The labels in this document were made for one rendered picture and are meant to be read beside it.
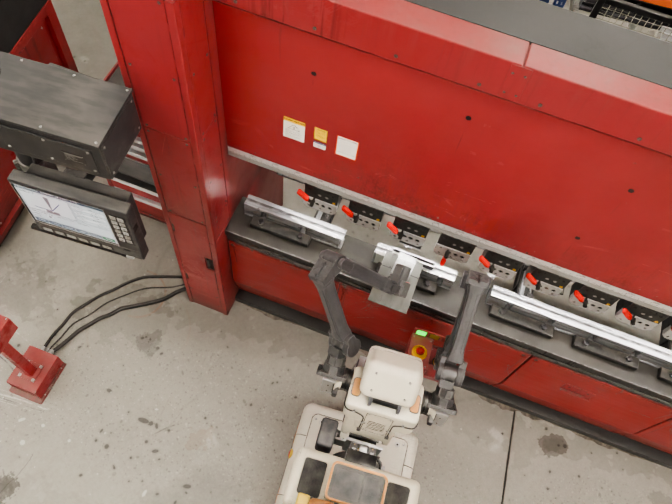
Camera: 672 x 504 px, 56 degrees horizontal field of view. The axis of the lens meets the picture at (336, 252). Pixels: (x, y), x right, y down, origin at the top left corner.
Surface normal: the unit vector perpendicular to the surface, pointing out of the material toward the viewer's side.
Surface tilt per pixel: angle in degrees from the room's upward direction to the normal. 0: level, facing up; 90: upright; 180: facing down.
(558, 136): 90
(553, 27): 0
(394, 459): 0
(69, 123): 0
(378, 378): 48
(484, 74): 90
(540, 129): 90
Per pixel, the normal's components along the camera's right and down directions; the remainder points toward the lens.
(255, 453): 0.09, -0.46
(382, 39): -0.35, 0.82
